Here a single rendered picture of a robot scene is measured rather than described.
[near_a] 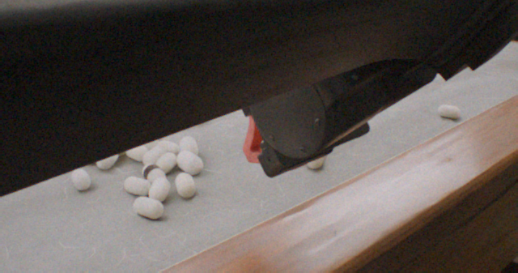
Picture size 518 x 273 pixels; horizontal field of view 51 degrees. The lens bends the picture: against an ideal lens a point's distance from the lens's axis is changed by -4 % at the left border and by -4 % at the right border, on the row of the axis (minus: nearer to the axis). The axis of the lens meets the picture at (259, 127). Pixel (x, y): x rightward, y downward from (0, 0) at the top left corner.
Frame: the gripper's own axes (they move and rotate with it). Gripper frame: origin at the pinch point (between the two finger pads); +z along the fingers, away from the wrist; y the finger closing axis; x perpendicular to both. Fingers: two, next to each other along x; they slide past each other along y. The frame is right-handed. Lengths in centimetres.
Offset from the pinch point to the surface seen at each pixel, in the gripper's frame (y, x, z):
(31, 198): 14.3, -6.4, 19.4
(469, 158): -23.8, 9.6, -3.5
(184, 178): 1.4, -1.4, 10.6
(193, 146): -4.0, -5.4, 15.3
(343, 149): -19.6, 2.3, 9.1
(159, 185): 4.1, -1.7, 11.0
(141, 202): 7.1, -0.7, 10.1
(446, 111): -38.3, 3.3, 6.1
